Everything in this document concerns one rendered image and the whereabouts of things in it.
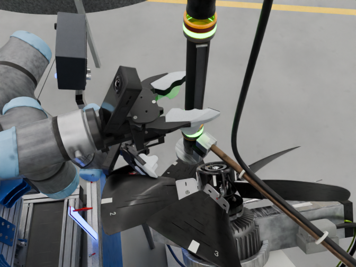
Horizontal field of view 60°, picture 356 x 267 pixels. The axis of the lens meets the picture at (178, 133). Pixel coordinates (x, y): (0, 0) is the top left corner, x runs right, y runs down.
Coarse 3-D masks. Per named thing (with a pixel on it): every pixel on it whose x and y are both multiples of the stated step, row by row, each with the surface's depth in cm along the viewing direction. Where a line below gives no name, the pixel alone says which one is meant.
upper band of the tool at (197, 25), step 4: (184, 12) 40; (184, 16) 39; (188, 16) 41; (212, 16) 41; (216, 16) 39; (184, 20) 39; (188, 20) 42; (192, 20) 42; (196, 20) 43; (200, 20) 43; (204, 20) 42; (208, 20) 42; (212, 20) 41; (216, 20) 39; (188, 24) 39; (192, 24) 38; (196, 24) 38; (200, 24) 43; (204, 24) 43; (208, 24) 38; (212, 24) 39; (196, 28) 39; (200, 28) 38; (204, 28) 39
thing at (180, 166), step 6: (180, 162) 122; (168, 168) 125; (174, 168) 121; (180, 168) 118; (186, 168) 114; (192, 168) 111; (162, 174) 124; (174, 174) 118; (180, 174) 115; (186, 174) 112; (192, 174) 109
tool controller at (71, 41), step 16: (64, 16) 126; (80, 16) 128; (64, 32) 121; (80, 32) 123; (64, 48) 116; (80, 48) 118; (64, 64) 117; (80, 64) 119; (64, 80) 124; (80, 80) 126
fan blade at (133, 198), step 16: (112, 176) 100; (128, 176) 98; (144, 176) 97; (160, 176) 97; (112, 192) 94; (128, 192) 93; (144, 192) 93; (160, 192) 93; (176, 192) 93; (112, 208) 90; (128, 208) 90; (144, 208) 90; (160, 208) 90; (112, 224) 86; (128, 224) 86
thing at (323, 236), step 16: (272, 0) 30; (256, 32) 34; (256, 48) 35; (240, 96) 43; (240, 112) 46; (240, 160) 55; (240, 176) 57; (256, 176) 55; (272, 192) 54; (288, 208) 53; (320, 240) 50
